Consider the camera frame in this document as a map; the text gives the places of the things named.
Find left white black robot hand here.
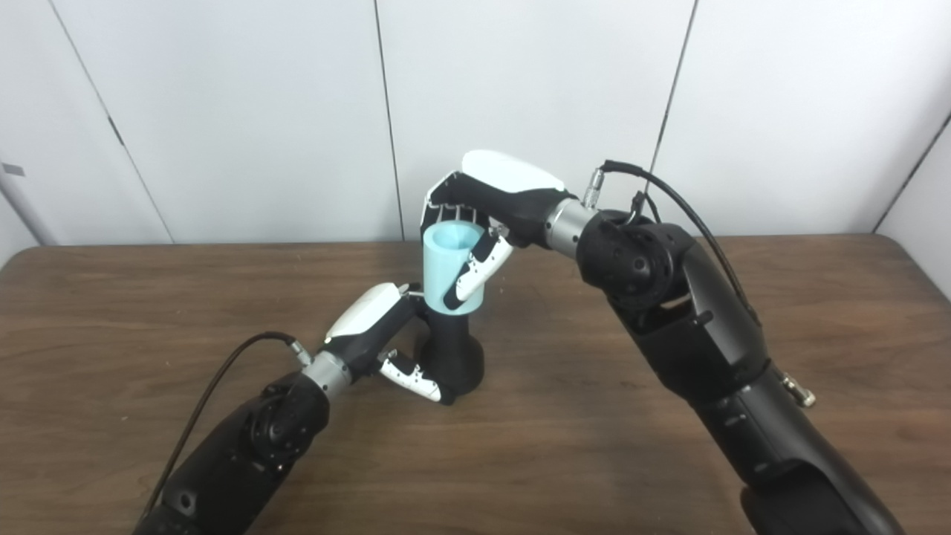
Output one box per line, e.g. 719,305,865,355
324,282,455,406

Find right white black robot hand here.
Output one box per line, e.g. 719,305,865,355
421,150,579,311

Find light-blue short hose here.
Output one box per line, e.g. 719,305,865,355
422,220,487,317

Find black funnel-shaped nozzle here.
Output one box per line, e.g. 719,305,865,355
412,308,485,402

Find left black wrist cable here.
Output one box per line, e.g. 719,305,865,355
137,331,313,521

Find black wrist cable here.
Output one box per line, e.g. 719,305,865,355
137,331,313,521
583,160,762,328

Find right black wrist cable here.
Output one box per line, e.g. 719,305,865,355
583,160,762,328

